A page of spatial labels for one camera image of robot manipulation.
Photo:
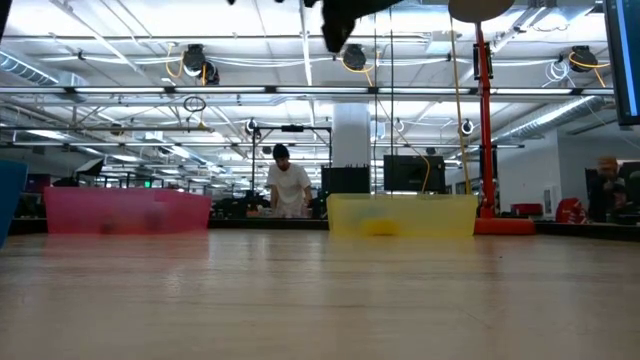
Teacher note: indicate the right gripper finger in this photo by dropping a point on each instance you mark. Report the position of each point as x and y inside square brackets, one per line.
[340, 20]

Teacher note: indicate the person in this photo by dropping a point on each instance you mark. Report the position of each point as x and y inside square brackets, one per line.
[607, 195]
[290, 187]

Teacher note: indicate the black station frame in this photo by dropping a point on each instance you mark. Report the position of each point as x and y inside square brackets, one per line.
[292, 128]

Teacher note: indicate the black computer monitor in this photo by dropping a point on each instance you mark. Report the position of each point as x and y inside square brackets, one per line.
[625, 60]

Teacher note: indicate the yellow translucent plastic bin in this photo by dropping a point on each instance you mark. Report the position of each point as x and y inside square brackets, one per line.
[440, 215]

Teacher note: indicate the yellow tape roll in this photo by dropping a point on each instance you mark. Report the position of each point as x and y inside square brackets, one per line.
[380, 227]

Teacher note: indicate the pink translucent plastic bin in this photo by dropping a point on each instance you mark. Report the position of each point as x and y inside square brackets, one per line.
[125, 210]

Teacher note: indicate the red bag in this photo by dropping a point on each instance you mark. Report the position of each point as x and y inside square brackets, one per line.
[572, 212]

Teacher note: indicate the silver ventilation duct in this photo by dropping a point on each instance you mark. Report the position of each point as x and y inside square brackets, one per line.
[550, 117]

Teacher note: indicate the long ceiling light bar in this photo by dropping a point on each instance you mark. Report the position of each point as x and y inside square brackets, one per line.
[220, 90]

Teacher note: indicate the red desk lamp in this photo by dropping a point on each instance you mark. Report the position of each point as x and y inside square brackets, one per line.
[485, 150]

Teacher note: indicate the red bin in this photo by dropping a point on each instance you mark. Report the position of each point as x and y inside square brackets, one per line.
[525, 210]

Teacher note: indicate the blue plastic bin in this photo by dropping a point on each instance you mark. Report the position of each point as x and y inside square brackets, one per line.
[10, 200]

